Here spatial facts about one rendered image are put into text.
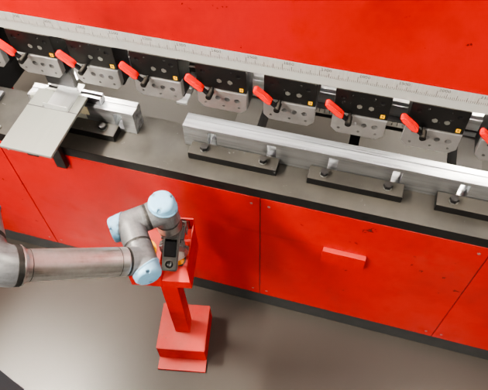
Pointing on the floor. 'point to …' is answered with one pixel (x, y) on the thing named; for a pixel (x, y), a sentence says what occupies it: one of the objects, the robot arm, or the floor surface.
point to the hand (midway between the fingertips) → (177, 259)
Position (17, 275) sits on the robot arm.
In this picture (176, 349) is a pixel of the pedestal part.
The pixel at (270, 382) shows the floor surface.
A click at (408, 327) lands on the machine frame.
